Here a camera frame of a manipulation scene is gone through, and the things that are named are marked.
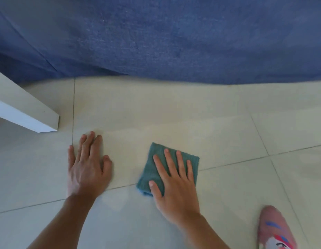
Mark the person's right forearm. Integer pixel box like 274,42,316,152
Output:
176,213,230,249

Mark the person's left forearm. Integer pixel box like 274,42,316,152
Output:
26,194,96,249

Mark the person's right hand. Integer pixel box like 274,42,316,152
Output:
148,148,203,227

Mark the pink patterned slipper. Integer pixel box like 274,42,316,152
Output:
257,205,298,249

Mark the person's left hand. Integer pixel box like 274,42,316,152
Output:
66,131,112,200

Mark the green cleaning cloth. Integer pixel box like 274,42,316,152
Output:
136,142,200,197

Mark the white furniture panel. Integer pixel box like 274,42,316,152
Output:
0,68,60,133

